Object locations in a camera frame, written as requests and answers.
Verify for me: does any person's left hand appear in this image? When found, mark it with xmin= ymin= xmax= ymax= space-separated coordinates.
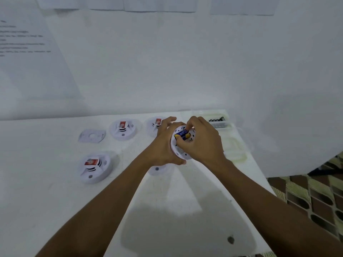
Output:
xmin=137 ymin=116 xmax=187 ymax=172

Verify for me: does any person's right hand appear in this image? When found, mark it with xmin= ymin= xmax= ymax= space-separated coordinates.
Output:
xmin=175 ymin=116 xmax=234 ymax=176

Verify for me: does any white smoke detector red label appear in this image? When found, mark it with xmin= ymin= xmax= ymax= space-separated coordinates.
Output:
xmin=109 ymin=119 xmax=137 ymax=141
xmin=78 ymin=152 xmax=113 ymax=184
xmin=170 ymin=125 xmax=196 ymax=160
xmin=148 ymin=164 xmax=172 ymax=176
xmin=146 ymin=117 xmax=165 ymax=137

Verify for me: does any white detector mounting plate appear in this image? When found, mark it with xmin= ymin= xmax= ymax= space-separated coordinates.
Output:
xmin=78 ymin=128 xmax=106 ymax=143

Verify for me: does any person's left forearm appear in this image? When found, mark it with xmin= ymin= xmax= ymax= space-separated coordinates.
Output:
xmin=35 ymin=160 xmax=152 ymax=257

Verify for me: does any person's right forearm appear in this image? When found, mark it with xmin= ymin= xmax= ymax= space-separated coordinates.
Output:
xmin=213 ymin=161 xmax=343 ymax=257

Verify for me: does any green brown patterned floor mat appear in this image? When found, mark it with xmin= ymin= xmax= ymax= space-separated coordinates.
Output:
xmin=268 ymin=152 xmax=343 ymax=257

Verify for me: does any black bar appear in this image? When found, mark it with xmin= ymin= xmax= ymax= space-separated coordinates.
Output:
xmin=308 ymin=168 xmax=343 ymax=176

